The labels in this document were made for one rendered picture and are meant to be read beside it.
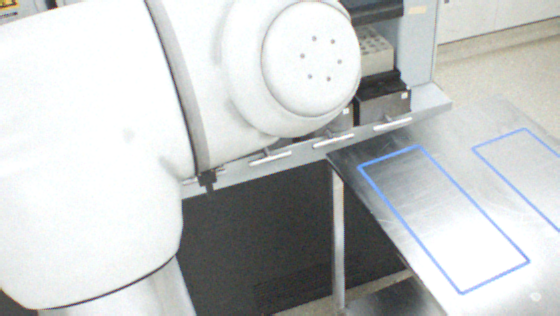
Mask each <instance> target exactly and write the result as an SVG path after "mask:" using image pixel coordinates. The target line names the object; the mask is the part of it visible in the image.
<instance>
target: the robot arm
mask: <svg viewBox="0 0 560 316"><path fill-rule="evenodd" d="M360 61H361V54H360V47H359V43H358V40H357V37H356V35H355V33H354V30H353V29H352V25H351V17H350V15H349V14H348V13H347V11H346V10H345V9H344V7H342V6H341V4H340V3H339V2H338V1H337V0H89V1H84V2H81V3H76V4H71V5H66V6H62V7H59V8H56V9H52V10H49V11H45V12H42V13H39V14H36V15H33V16H30V17H27V18H24V19H21V20H18V21H15V22H12V23H7V24H4V25H1V26H0V287H1V288H2V290H3V291H4V292H5V293H6V294H8V295H9V297H11V298H12V299H14V300H15V301H17V302H19V304H21V305H22V306H24V307H27V308H32V309H37V310H38V316H197V314H196V311H195V309H194V306H193V303H192V302H191V299H190V296H189V294H188V291H187V288H186V286H185V281H184V278H183V275H182V273H181V270H180V267H179V265H178V262H177V259H176V257H175V255H174V254H175V253H176V251H177V250H178V249H179V245H180V241H181V239H180V237H181V232H182V227H183V218H182V212H181V187H180V185H179V180H181V179H184V178H188V177H192V176H196V178H197V180H198V184H199V186H200V187H205V190H206V193H207V196H208V198H209V200H212V199H215V198H216V197H215V193H214V189H213V183H216V182H217V177H216V171H215V170H216V169H218V168H222V167H223V164H224V163H227V162H229V161H231V160H236V159H238V158H241V157H242V156H245V155H247V154H250V153H251V152H254V151H256V150H261V149H262V148H265V147H267V146H270V145H271V144H273V143H275V142H276V141H277V140H279V139H280V138H287V139H288V138H295V137H300V136H303V135H305V134H308V133H310V132H311V131H313V130H318V129H319V128H321V127H322V126H323V125H325V124H327V123H328V122H330V121H331V120H332V119H333V118H335V117H336V116H337V115H338V114H339V113H340V112H341V111H342V110H343V109H344V108H345V107H346V105H347V104H348V103H349V101H350V100H351V99H352V97H353V95H354V94H355V93H356V91H357V87H358V85H359V82H360V78H361V64H360Z"/></svg>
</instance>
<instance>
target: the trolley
mask: <svg viewBox="0 0 560 316"><path fill-rule="evenodd" d="M326 160H327V162H328V180H329V202H330V246H331V269H332V290H333V316H344V315H345V316H560V140H559V139H557V138H556V137H555V136H554V135H553V134H551V132H548V131H547V130H546V129H545V128H544V127H542V126H541V125H539V124H538V123H537V122H536V121H535V120H534V119H532V118H531V117H529V116H528V115H526V114H525V112H523V111H522V110H521V109H519V108H518V107H516V106H515V105H514V104H513V103H512V102H511V101H509V100H507V99H506V98H505V97H503V95H502V94H500V93H497V94H495V95H492V96H491V97H488V98H483V99H481V100H478V101H475V102H473V103H470V104H466V105H463V106H461V107H458V108H456V109H453V110H448V111H446V112H444V113H441V114H438V115H436V116H433V117H428V118H425V119H423V120H421V121H418V122H416V123H413V124H408V125H405V126H402V127H400V128H398V129H395V130H393V131H390V132H385V133H382V134H379V135H376V136H375V137H372V138H369V139H367V140H364V141H359V142H356V143H353V144H351V145H349V146H346V147H343V148H340V149H338V150H332V151H330V152H328V153H326ZM343 184H344V185H345V186H346V188H348V189H349V192H350V193H351V194H352V196H353V197H354V198H355V199H356V200H357V201H358V204H359V205H360V207H362V208H363V210H364V211H365V212H366V214H367V216H368V217H369V218H370V219H371V221H372V222H373V223H374V224H375V226H376V228H377V229H378V230H379V232H381V233H382V236H383V237H384V238H385V240H387V241H388V243H389V244H390V247H391V248H393V250H394V251H395V252H396V254H397V256H398V257H399V258H400V259H401V261H402V262H403V264H404V265H405V266H406V268H407V269H408V270H409V271H410V273H411V275H412V276H411V277H407V278H405V279H402V280H401V281H399V282H396V283H394V284H392V285H390V286H388V287H385V288H382V289H379V290H377V291H376V292H373V293H371V294H368V295H367V296H365V297H360V298H359V299H356V300H354V301H352V302H350V303H348V304H346V305H344V281H345V278H344V225H343Z"/></svg>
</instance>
